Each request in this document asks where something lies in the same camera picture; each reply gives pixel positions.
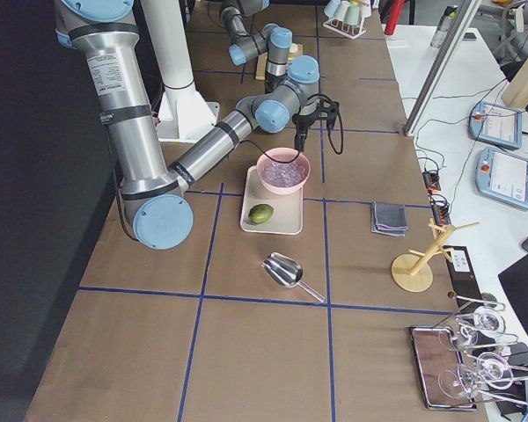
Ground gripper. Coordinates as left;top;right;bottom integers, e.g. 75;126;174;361
292;98;339;152

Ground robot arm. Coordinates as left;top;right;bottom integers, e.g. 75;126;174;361
55;1;341;250
219;0;292;93

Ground pink bowl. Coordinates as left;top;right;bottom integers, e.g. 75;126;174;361
256;147;311;194

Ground clear ice cubes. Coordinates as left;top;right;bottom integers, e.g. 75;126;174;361
261;162;307;187

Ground metal ice scoop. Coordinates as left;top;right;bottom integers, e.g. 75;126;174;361
261;251;326;303

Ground beige tray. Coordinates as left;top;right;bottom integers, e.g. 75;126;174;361
240;165;304;235

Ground bamboo cutting board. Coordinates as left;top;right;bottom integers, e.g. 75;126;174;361
254;43;304;81

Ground green lime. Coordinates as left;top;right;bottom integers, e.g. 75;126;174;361
247;203;275;225

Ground grey folded cloth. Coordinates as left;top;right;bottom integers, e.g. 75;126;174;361
370;202;408;237

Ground white cup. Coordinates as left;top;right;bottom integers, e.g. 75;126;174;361
333;0;351;21

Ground blue cup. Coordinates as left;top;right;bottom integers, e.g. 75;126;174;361
343;1;363;26

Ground black power strip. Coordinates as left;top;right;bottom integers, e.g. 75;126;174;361
422;170;451;226

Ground wooden mug tree stand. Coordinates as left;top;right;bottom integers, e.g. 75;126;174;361
391;218;480;293

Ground far teach pendant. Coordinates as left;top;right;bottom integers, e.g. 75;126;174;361
469;101;522;149

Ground teach pendant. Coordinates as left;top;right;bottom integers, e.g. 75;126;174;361
469;101;522;149
475;147;528;210

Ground near teach pendant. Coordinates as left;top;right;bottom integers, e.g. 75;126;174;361
475;147;528;210

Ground wine glass rack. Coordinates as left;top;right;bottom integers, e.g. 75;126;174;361
408;291;528;413

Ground wire cup rack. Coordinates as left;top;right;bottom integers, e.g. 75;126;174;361
323;1;372;40

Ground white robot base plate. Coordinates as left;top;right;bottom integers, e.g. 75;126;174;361
156;88;220;143

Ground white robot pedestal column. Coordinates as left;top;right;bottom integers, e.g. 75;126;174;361
141;0;195;98

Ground aluminium frame post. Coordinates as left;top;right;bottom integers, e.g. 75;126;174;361
403;0;481;136

